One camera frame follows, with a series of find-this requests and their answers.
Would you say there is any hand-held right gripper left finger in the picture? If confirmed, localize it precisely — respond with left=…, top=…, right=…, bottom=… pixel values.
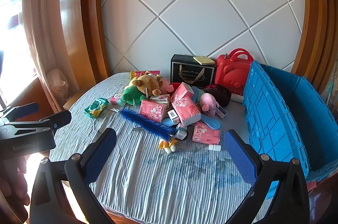
left=29, top=128, right=118, bottom=224

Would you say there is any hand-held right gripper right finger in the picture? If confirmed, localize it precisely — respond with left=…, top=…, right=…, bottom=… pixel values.
left=223, top=129, right=309, bottom=224

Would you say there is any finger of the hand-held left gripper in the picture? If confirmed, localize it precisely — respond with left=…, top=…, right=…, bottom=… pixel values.
left=11, top=110, right=72, bottom=131
left=0, top=102, right=40, bottom=122

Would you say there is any blue plastic crate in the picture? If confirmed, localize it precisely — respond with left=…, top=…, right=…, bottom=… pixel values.
left=242, top=60, right=338, bottom=201

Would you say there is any pink floral tissue pack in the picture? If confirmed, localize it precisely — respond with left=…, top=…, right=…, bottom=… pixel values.
left=139, top=100, right=168, bottom=123
left=173, top=101, right=202, bottom=127
left=170, top=82, right=195, bottom=108
left=192, top=121, right=221, bottom=144

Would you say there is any white bear yellow dress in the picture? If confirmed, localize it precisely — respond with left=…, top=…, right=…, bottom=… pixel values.
left=158, top=138, right=178, bottom=154

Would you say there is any green plush turtle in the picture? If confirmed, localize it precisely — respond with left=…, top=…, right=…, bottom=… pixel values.
left=121, top=85, right=144, bottom=105

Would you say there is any person's left hand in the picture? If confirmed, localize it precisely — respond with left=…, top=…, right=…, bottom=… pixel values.
left=0, top=157, right=30, bottom=216

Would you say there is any green wet wipes pack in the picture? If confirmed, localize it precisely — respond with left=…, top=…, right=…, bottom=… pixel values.
left=84, top=98, right=109, bottom=118

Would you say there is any clear plastic bag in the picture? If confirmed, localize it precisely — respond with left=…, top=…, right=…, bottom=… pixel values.
left=48, top=68, right=70, bottom=103

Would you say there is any white blue medicine box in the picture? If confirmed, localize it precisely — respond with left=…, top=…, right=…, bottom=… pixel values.
left=216, top=104, right=228, bottom=119

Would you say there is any small pink green box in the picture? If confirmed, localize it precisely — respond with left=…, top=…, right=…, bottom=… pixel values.
left=109, top=92, right=124, bottom=105

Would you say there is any blue feather brush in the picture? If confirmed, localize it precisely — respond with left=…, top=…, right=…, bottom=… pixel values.
left=119, top=107, right=177, bottom=142

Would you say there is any pink plush toy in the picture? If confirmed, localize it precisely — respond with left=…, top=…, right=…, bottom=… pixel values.
left=199, top=93, right=219, bottom=117

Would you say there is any green white medicine box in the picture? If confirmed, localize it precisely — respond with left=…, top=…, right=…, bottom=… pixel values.
left=175, top=124, right=188, bottom=140

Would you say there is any black red pouch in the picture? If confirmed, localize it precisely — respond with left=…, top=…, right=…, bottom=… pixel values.
left=203, top=84, right=232, bottom=108

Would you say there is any white barcode medicine box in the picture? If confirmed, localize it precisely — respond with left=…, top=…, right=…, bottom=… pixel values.
left=167, top=109, right=180, bottom=124

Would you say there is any white red medicine box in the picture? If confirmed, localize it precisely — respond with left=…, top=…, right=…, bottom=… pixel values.
left=149, top=94, right=171, bottom=104

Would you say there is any red bear suitcase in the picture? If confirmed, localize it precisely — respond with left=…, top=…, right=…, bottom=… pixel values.
left=214, top=48, right=254, bottom=96

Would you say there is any brown teddy bear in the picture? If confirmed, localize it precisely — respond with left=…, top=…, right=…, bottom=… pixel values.
left=132, top=73, right=162, bottom=96

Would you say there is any beige curtain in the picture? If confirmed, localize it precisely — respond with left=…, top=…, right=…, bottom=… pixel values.
left=22, top=0, right=69, bottom=111

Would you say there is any pink yellow carton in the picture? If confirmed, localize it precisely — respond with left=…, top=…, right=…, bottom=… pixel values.
left=130, top=70, right=161, bottom=79

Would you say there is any red plush toy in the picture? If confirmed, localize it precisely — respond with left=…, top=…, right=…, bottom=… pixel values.
left=168, top=82, right=183, bottom=93

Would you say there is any pink plush pig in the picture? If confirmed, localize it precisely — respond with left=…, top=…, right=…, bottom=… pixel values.
left=158, top=77, right=172, bottom=95

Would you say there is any yellow sticky note pad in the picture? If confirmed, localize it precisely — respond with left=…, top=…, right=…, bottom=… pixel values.
left=193, top=55, right=215, bottom=65

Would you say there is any black gift box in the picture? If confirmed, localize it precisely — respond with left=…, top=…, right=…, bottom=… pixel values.
left=170, top=54, right=217, bottom=89

